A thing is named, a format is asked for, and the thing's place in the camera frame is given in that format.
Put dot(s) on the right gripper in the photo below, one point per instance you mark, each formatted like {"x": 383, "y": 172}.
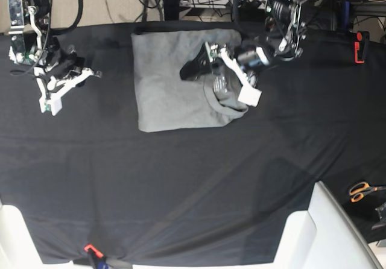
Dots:
{"x": 62, "y": 71}

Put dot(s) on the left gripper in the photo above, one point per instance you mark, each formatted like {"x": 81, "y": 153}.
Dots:
{"x": 245, "y": 61}

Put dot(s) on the grey T-shirt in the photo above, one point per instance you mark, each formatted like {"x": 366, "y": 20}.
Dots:
{"x": 165, "y": 101}

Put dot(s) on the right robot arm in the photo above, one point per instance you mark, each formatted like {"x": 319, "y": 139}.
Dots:
{"x": 35, "y": 46}

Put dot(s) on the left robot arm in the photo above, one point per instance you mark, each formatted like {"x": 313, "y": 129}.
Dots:
{"x": 284, "y": 30}

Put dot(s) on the black metal stand pole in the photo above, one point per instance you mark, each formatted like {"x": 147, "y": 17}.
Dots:
{"x": 171, "y": 10}

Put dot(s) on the white power strip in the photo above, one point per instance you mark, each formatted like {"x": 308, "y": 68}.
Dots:
{"x": 221, "y": 4}

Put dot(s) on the black table cloth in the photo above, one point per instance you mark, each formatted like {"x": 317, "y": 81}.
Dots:
{"x": 195, "y": 197}

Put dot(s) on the red black clamp right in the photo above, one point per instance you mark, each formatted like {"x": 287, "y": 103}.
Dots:
{"x": 361, "y": 46}

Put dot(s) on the white chair left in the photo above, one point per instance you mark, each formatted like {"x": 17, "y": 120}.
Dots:
{"x": 17, "y": 247}

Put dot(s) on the white chair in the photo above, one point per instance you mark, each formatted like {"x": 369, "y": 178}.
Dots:
{"x": 323, "y": 236}
{"x": 17, "y": 247}

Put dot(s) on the red blue clamp bottom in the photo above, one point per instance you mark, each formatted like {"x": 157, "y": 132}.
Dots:
{"x": 96, "y": 258}

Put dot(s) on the white chair right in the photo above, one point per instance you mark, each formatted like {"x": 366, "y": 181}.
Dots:
{"x": 323, "y": 236}

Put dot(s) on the black tool right edge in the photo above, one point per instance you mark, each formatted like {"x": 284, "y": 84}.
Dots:
{"x": 380, "y": 210}

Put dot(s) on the blue clamp handle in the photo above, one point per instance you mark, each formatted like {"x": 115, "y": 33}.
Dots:
{"x": 344, "y": 17}

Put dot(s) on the orange handled scissors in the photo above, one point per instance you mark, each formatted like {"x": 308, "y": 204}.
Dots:
{"x": 362, "y": 189}

